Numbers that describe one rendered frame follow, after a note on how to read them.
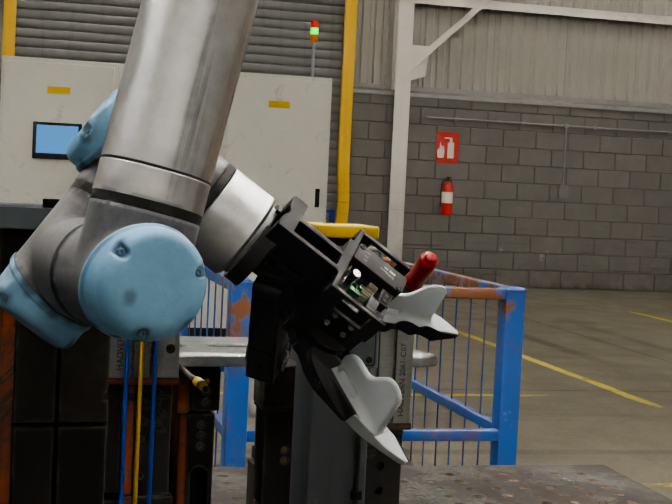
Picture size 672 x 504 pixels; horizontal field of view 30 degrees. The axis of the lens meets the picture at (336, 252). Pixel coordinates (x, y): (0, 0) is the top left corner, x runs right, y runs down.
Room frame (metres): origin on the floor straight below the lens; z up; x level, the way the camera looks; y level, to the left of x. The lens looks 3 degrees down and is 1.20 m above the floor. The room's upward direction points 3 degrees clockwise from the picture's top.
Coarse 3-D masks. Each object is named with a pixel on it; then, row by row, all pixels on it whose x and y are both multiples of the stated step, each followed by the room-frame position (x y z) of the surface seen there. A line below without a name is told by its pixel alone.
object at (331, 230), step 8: (312, 224) 1.16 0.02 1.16; (320, 224) 1.14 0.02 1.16; (328, 224) 1.15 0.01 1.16; (336, 224) 1.16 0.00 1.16; (344, 224) 1.17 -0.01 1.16; (352, 224) 1.18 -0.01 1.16; (360, 224) 1.20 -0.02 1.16; (328, 232) 1.14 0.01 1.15; (336, 232) 1.14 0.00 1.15; (344, 232) 1.15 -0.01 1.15; (352, 232) 1.15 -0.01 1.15; (368, 232) 1.15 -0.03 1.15; (376, 232) 1.16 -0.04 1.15; (336, 240) 1.16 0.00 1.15; (344, 240) 1.16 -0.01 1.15
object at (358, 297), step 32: (288, 224) 0.94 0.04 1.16; (256, 256) 0.95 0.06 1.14; (288, 256) 0.96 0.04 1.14; (320, 256) 0.94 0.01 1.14; (352, 256) 0.97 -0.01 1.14; (288, 288) 0.98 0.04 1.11; (320, 288) 0.96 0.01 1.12; (352, 288) 0.95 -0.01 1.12; (384, 288) 0.98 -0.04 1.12; (288, 320) 0.98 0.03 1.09; (320, 320) 0.96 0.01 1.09; (352, 320) 0.96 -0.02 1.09; (352, 352) 1.00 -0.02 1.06
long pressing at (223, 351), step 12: (180, 336) 1.55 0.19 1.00; (192, 336) 1.55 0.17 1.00; (180, 348) 1.44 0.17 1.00; (192, 348) 1.44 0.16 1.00; (204, 348) 1.45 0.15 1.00; (216, 348) 1.45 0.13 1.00; (228, 348) 1.46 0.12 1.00; (240, 348) 1.46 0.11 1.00; (180, 360) 1.38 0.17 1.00; (192, 360) 1.38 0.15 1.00; (204, 360) 1.38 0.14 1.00; (216, 360) 1.39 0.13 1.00; (228, 360) 1.39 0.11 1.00; (240, 360) 1.40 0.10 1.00; (288, 360) 1.41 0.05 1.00; (420, 360) 1.46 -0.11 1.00; (432, 360) 1.48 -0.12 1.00
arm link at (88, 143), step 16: (112, 96) 0.94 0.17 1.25; (96, 112) 0.93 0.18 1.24; (96, 128) 0.93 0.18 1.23; (80, 144) 0.93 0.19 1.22; (96, 144) 0.93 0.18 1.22; (80, 160) 0.94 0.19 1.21; (96, 160) 0.94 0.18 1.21; (224, 160) 0.97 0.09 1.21; (80, 176) 0.94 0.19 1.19; (224, 176) 0.95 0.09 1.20
